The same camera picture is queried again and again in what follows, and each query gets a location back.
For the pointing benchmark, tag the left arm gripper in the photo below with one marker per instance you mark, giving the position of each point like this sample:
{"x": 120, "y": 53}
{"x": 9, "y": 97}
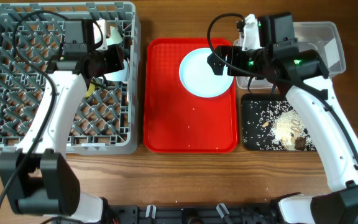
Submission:
{"x": 117, "y": 55}

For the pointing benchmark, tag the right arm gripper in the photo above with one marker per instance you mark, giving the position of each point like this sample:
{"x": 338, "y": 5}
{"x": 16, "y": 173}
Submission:
{"x": 234, "y": 52}

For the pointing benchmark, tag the yellow plastic cup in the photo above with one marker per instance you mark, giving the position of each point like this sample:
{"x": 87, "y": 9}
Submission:
{"x": 90, "y": 90}

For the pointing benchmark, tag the green bowl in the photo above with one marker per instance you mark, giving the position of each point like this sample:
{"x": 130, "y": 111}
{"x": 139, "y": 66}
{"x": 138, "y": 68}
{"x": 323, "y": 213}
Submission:
{"x": 114, "y": 37}

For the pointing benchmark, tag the light blue bowl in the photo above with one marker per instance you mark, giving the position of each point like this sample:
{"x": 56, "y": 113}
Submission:
{"x": 119, "y": 76}

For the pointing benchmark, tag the rice and meat leftovers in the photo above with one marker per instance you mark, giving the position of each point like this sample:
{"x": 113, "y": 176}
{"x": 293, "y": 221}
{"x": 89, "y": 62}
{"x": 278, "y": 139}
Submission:
{"x": 287, "y": 127}

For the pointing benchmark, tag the light blue plate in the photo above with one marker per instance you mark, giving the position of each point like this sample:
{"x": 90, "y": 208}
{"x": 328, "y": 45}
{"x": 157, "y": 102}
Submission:
{"x": 198, "y": 77}

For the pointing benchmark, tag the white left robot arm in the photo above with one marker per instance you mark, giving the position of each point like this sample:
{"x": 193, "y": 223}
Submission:
{"x": 36, "y": 177}

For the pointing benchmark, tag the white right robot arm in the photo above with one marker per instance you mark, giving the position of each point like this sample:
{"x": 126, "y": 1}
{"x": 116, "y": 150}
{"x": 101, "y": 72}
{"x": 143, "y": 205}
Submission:
{"x": 303, "y": 78}

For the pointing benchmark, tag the black waste tray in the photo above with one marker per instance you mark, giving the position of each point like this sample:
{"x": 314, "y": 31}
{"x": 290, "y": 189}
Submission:
{"x": 253, "y": 109}

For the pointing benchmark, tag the grey dishwasher rack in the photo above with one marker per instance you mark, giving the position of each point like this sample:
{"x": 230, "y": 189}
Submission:
{"x": 30, "y": 33}

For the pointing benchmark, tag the red plastic tray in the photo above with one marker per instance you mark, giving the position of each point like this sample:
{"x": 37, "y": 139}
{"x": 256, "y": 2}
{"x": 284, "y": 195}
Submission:
{"x": 177, "y": 121}

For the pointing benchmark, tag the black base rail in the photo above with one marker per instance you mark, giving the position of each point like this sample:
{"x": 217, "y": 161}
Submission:
{"x": 239, "y": 214}

